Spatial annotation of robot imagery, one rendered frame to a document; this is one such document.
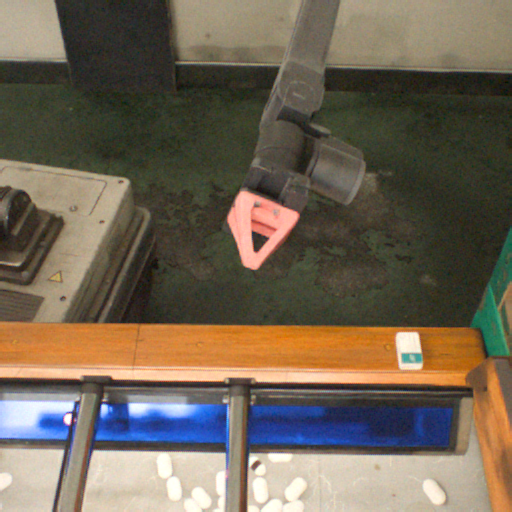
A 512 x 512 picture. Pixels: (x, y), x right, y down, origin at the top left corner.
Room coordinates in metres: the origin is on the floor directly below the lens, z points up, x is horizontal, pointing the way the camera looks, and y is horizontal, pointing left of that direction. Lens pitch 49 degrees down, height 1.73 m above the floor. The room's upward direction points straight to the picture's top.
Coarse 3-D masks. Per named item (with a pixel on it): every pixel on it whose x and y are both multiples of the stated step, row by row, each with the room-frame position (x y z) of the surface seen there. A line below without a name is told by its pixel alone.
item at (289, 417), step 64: (0, 384) 0.36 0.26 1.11; (64, 384) 0.36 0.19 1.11; (128, 384) 0.36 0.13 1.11; (192, 384) 0.36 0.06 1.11; (256, 384) 0.36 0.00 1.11; (320, 384) 0.37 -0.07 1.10; (384, 384) 0.37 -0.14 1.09; (448, 384) 0.39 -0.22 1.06; (0, 448) 0.32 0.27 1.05; (128, 448) 0.32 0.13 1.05; (192, 448) 0.32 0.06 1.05; (256, 448) 0.32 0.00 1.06; (320, 448) 0.32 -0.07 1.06; (384, 448) 0.32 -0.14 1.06; (448, 448) 0.32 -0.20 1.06
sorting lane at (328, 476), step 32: (480, 448) 0.47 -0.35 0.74; (32, 480) 0.41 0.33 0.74; (96, 480) 0.42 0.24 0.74; (128, 480) 0.42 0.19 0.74; (160, 480) 0.42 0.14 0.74; (192, 480) 0.42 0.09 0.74; (288, 480) 0.42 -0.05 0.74; (320, 480) 0.42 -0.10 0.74; (352, 480) 0.42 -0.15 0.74; (384, 480) 0.42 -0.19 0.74; (416, 480) 0.42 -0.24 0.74; (448, 480) 0.42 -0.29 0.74; (480, 480) 0.41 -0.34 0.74
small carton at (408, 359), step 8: (400, 336) 0.64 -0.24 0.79; (408, 336) 0.64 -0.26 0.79; (416, 336) 0.64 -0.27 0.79; (400, 344) 0.63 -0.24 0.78; (408, 344) 0.63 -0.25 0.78; (416, 344) 0.63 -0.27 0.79; (400, 352) 0.61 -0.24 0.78; (408, 352) 0.61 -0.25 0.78; (416, 352) 0.61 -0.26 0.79; (400, 360) 0.60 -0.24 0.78; (408, 360) 0.60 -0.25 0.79; (416, 360) 0.60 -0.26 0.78; (400, 368) 0.59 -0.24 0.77; (408, 368) 0.59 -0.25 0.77; (416, 368) 0.59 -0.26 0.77
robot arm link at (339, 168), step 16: (288, 96) 0.67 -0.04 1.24; (304, 96) 0.68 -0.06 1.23; (288, 112) 0.66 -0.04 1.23; (304, 112) 0.65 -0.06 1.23; (304, 128) 0.65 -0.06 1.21; (320, 128) 0.65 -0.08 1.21; (320, 144) 0.63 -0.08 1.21; (336, 144) 0.64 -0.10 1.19; (320, 160) 0.60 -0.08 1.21; (336, 160) 0.60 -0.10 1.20; (352, 160) 0.61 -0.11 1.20; (320, 176) 0.59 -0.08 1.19; (336, 176) 0.59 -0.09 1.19; (352, 176) 0.59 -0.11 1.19; (320, 192) 0.59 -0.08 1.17; (336, 192) 0.58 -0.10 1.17; (352, 192) 0.58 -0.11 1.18
